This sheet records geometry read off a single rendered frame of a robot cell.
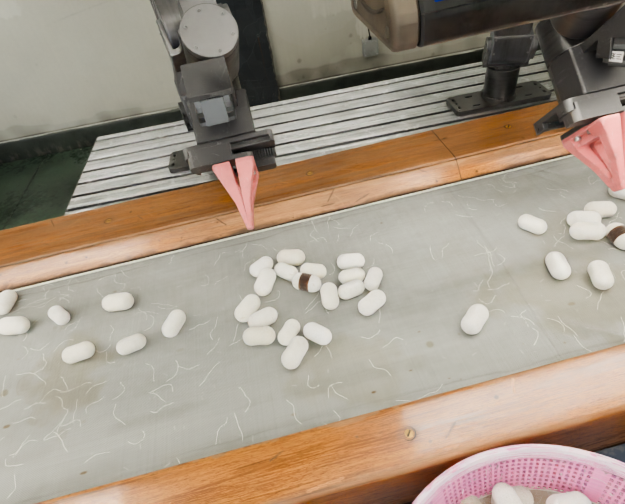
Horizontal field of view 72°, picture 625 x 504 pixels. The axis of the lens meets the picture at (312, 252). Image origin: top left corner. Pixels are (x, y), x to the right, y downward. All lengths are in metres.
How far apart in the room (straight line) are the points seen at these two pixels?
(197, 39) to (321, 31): 2.07
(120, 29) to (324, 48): 1.03
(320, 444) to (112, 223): 0.44
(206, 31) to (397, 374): 0.38
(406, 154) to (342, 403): 0.39
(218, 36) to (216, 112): 0.08
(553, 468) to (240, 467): 0.25
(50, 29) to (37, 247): 2.01
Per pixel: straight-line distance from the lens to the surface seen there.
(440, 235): 0.57
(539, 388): 0.43
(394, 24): 0.24
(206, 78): 0.45
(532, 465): 0.41
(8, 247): 0.75
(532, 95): 1.04
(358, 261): 0.52
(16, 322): 0.62
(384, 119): 0.97
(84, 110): 2.77
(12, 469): 0.53
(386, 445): 0.39
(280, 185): 0.64
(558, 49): 0.57
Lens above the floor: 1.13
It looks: 44 degrees down
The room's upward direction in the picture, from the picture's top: 11 degrees counter-clockwise
